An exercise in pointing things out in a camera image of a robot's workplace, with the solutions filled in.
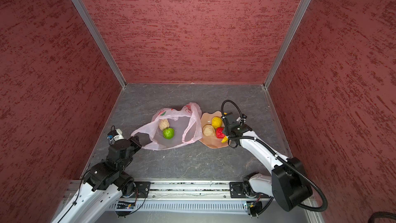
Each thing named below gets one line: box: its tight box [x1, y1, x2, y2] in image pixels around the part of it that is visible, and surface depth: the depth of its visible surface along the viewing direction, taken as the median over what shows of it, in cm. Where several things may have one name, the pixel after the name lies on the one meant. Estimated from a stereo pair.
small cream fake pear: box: [158, 118, 170, 131], surface depth 94 cm
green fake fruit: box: [162, 127, 175, 140], surface depth 90 cm
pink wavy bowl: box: [198, 110, 230, 149], surface depth 92 cm
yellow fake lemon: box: [211, 116, 223, 129], surface depth 94 cm
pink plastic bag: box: [130, 102, 203, 151], surface depth 77 cm
